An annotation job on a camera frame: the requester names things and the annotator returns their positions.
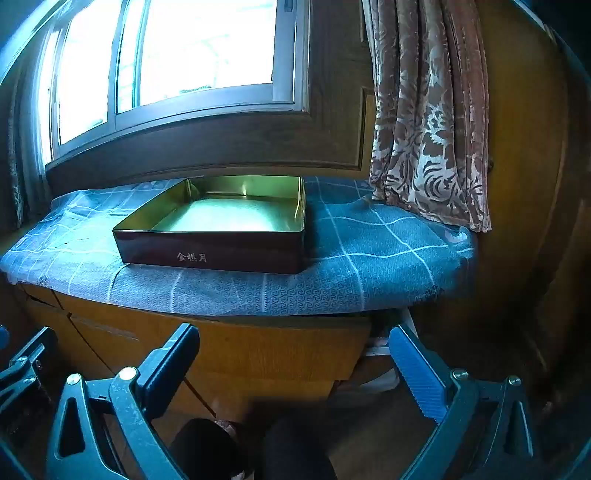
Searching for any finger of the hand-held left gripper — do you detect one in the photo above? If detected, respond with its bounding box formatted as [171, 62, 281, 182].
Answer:
[0, 325, 57, 416]

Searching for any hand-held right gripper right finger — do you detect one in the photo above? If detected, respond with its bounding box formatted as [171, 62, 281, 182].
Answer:
[389, 324, 536, 480]

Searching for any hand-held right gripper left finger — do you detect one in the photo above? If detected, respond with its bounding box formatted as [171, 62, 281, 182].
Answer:
[46, 323, 200, 480]

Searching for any wooden drawer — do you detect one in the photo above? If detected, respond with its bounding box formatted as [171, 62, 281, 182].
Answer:
[58, 298, 373, 414]

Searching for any dark square tin box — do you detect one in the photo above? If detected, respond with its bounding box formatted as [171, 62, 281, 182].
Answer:
[112, 175, 307, 276]

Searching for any person's left leg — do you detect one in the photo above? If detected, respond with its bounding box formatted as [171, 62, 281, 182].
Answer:
[168, 416, 242, 480]

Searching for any person's leg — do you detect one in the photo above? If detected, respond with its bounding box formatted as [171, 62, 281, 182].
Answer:
[264, 415, 339, 480]
[168, 416, 242, 480]

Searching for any blue checked cloth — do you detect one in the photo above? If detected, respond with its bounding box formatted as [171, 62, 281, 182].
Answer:
[2, 175, 477, 319]

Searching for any person's right leg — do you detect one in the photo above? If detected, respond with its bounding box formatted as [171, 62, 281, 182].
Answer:
[264, 415, 339, 480]

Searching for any grey curtain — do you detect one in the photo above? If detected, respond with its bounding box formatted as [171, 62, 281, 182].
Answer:
[0, 65, 33, 234]

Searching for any wooden wardrobe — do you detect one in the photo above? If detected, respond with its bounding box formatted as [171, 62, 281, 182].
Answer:
[466, 0, 585, 416]

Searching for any brown floral curtain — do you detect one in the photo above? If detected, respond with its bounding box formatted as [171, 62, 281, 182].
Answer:
[362, 0, 493, 234]

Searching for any sliding glass window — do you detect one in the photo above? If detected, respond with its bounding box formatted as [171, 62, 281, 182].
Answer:
[39, 0, 311, 163]

